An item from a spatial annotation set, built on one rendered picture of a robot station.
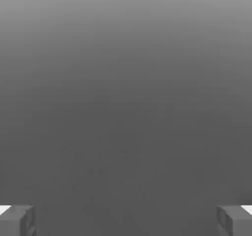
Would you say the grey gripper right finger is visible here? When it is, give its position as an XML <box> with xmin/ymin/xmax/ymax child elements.
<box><xmin>216</xmin><ymin>204</ymin><xmax>252</xmax><ymax>236</ymax></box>

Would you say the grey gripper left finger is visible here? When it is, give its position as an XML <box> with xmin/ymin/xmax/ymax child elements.
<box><xmin>0</xmin><ymin>204</ymin><xmax>37</xmax><ymax>236</ymax></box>

